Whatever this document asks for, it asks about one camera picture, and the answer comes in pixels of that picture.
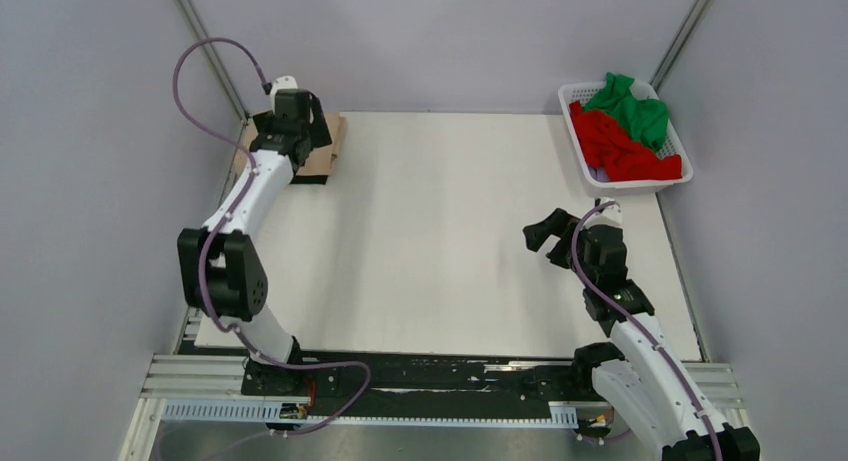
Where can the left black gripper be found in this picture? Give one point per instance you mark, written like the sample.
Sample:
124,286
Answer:
319,132

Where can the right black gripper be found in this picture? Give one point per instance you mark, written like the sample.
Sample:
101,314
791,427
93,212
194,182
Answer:
558,224

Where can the beige t shirt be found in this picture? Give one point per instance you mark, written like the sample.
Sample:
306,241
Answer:
320,162

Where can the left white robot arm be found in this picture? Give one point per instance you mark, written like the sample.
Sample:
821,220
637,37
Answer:
221,270

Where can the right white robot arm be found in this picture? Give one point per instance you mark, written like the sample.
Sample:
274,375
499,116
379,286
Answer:
635,370

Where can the folded black t shirt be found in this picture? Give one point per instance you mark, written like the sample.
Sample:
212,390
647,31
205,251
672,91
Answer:
310,180

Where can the lilac cloth in basket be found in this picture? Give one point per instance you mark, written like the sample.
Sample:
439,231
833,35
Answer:
598,174

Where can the red t shirt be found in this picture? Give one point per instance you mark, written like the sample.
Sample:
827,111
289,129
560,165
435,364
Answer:
607,146

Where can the green t shirt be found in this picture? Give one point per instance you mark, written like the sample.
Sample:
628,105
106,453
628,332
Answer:
645,120

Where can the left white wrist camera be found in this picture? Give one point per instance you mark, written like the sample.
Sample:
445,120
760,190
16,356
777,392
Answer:
281,84

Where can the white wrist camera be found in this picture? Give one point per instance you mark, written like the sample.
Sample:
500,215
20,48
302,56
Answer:
611,215
281,84

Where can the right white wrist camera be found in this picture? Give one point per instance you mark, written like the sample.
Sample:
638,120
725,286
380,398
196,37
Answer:
611,215

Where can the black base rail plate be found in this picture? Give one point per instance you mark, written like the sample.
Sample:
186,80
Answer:
375,383

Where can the white slotted cable duct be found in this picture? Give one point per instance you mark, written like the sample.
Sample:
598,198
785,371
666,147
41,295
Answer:
279,414

